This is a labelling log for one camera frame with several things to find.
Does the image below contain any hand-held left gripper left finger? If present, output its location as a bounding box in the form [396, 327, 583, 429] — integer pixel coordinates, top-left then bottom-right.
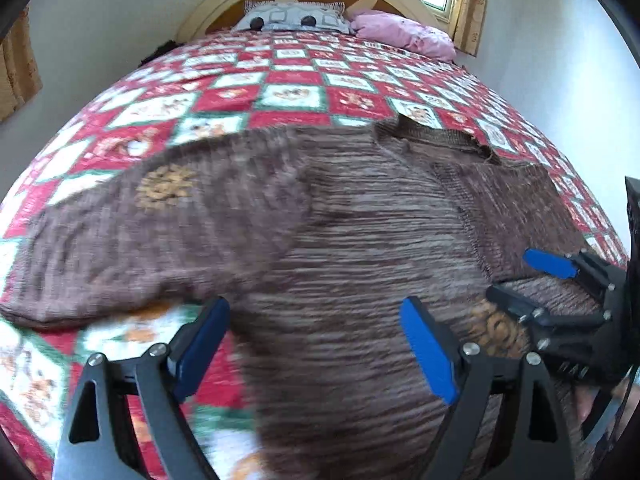
[52, 296, 232, 480]

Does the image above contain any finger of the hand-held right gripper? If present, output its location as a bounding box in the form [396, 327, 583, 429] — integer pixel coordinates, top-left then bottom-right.
[523, 248, 628, 313]
[486, 284, 613, 361]

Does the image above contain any orange curtain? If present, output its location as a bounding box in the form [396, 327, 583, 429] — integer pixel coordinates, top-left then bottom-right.
[0, 7, 43, 123]

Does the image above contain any red checkered printed blanket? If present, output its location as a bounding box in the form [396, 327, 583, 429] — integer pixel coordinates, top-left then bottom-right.
[0, 27, 631, 480]

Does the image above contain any pink pillow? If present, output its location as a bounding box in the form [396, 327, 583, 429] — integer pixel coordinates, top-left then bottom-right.
[350, 9, 458, 61]

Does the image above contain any grey patterned pillow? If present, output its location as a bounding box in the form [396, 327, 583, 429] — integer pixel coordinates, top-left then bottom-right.
[232, 0, 353, 35]

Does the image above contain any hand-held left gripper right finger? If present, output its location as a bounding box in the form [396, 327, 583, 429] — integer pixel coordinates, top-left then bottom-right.
[400, 296, 576, 480]

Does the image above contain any brown knitted sweater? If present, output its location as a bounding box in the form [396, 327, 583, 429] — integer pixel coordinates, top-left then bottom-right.
[0, 115, 608, 480]

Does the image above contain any yellow patterned curtain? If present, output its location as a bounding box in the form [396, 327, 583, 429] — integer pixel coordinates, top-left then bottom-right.
[450, 0, 492, 57]

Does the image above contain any dark object beside bed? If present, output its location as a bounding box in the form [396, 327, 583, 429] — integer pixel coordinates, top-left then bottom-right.
[139, 39, 179, 67]

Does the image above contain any person's right hand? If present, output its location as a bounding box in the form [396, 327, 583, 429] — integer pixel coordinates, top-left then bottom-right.
[574, 367, 640, 441]

